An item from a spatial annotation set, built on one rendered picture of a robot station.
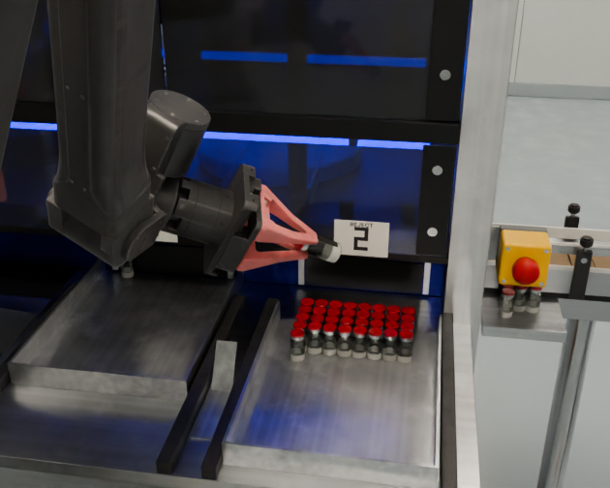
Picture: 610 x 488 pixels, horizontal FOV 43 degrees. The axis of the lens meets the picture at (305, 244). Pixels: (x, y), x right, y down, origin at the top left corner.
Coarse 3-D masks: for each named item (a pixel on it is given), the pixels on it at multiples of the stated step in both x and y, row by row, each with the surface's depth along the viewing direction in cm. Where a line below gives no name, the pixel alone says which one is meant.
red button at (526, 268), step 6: (522, 258) 115; (528, 258) 115; (516, 264) 114; (522, 264) 114; (528, 264) 113; (534, 264) 113; (516, 270) 114; (522, 270) 114; (528, 270) 113; (534, 270) 113; (516, 276) 114; (522, 276) 114; (528, 276) 114; (534, 276) 114; (522, 282) 114; (528, 282) 114
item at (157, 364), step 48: (96, 288) 133; (144, 288) 133; (192, 288) 133; (240, 288) 133; (48, 336) 119; (96, 336) 120; (144, 336) 120; (192, 336) 120; (48, 384) 108; (96, 384) 107; (144, 384) 105
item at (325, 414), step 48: (288, 336) 120; (432, 336) 120; (288, 384) 109; (336, 384) 109; (384, 384) 109; (432, 384) 109; (240, 432) 100; (288, 432) 100; (336, 432) 100; (384, 432) 100; (432, 432) 100; (384, 480) 91; (432, 480) 90
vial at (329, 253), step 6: (318, 240) 79; (306, 246) 79; (312, 246) 79; (318, 246) 79; (324, 246) 79; (330, 246) 80; (306, 252) 80; (312, 252) 79; (318, 252) 79; (324, 252) 79; (330, 252) 80; (336, 252) 80; (324, 258) 80; (330, 258) 80; (336, 258) 80
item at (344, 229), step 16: (336, 224) 119; (352, 224) 118; (368, 224) 118; (384, 224) 117; (336, 240) 120; (352, 240) 120; (368, 240) 119; (384, 240) 119; (368, 256) 120; (384, 256) 120
